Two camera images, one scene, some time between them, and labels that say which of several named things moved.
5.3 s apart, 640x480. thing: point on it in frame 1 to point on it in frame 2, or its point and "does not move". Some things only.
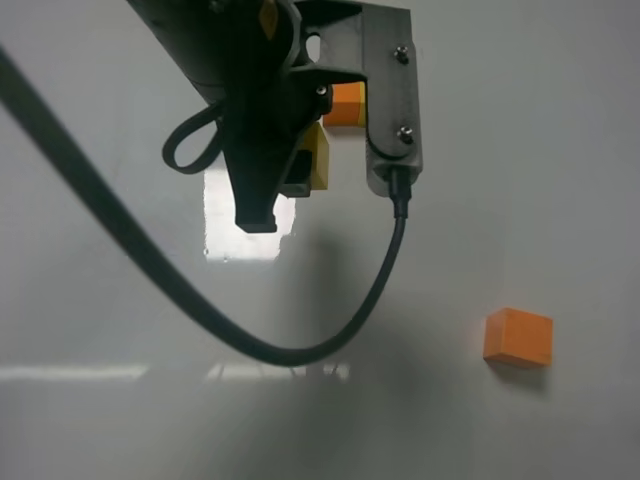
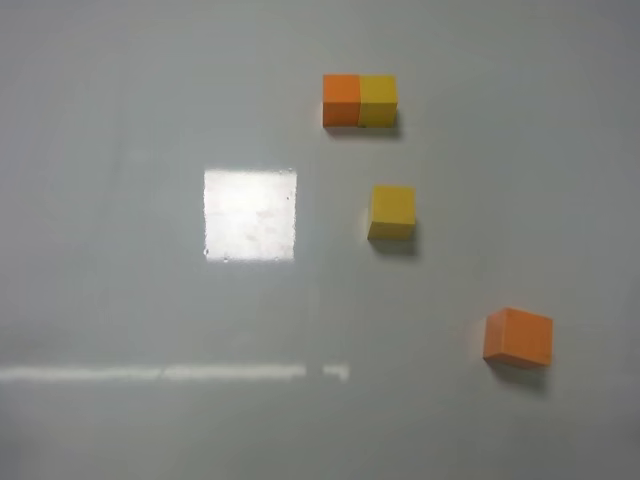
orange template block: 346,103 does not move
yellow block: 317,143 to 393,213
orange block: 518,337 does not move
